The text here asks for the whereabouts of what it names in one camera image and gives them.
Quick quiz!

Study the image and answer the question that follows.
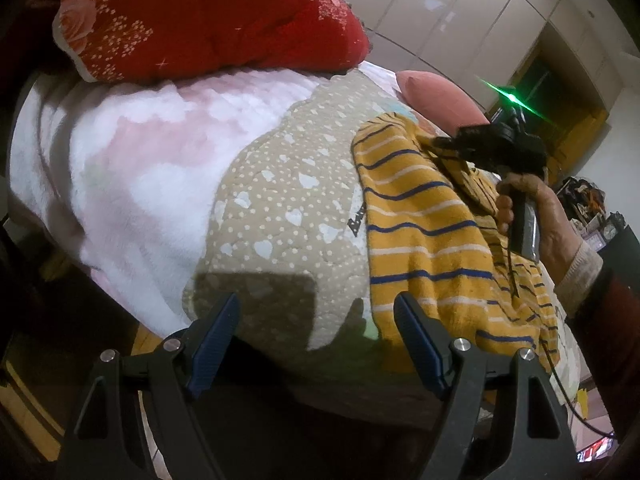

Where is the beige printed quilted mat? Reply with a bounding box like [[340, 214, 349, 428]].
[[182, 67, 581, 376]]

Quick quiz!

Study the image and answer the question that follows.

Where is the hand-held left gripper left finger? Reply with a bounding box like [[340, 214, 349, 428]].
[[56, 292, 241, 480]]

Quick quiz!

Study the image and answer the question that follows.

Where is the red floral quilt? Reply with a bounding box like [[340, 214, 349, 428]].
[[52, 0, 371, 83]]

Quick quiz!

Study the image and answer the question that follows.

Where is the person's right hand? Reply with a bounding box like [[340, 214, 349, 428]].
[[495, 175, 586, 286]]

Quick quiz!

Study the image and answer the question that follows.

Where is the black cable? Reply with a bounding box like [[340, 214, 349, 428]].
[[502, 240, 616, 436]]

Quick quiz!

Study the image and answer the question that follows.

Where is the white pink fluffy blanket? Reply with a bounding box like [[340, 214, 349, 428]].
[[7, 67, 351, 341]]

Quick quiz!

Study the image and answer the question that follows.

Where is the white wardrobe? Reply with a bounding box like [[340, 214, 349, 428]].
[[340, 0, 640, 111]]

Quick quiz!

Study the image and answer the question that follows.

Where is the person's right forearm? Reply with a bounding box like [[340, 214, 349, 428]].
[[552, 240, 640, 441]]

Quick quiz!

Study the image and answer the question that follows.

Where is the yellow paper slip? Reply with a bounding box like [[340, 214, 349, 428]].
[[574, 386, 593, 422]]

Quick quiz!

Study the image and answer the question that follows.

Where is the wooden door frame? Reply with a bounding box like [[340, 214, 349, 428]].
[[487, 35, 612, 171]]

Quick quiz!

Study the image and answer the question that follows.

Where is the yellow striped sweater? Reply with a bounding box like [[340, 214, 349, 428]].
[[350, 112, 566, 376]]

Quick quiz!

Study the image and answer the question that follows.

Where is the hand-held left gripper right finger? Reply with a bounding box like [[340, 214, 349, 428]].
[[393, 292, 593, 480]]

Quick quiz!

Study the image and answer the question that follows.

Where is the pink pillow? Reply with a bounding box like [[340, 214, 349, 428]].
[[395, 70, 493, 133]]

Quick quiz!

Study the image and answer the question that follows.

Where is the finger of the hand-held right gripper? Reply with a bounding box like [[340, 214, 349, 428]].
[[432, 135, 473, 161]]

